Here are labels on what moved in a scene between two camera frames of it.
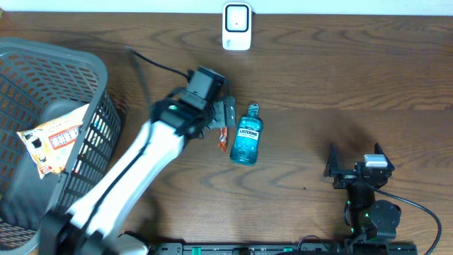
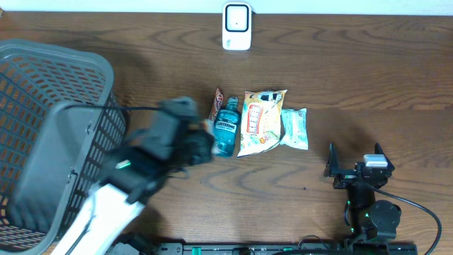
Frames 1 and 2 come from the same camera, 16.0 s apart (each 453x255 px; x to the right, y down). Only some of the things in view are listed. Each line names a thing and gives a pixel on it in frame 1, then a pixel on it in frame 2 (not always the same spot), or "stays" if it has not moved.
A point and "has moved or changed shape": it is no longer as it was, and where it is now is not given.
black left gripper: (221, 112) → (204, 146)
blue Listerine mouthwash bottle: (245, 145) → (226, 126)
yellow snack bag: (50, 144) → (261, 121)
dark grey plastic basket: (39, 81) stays
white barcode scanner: (236, 26) stays
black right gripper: (333, 162) stays
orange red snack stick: (222, 139) has moved or changed shape
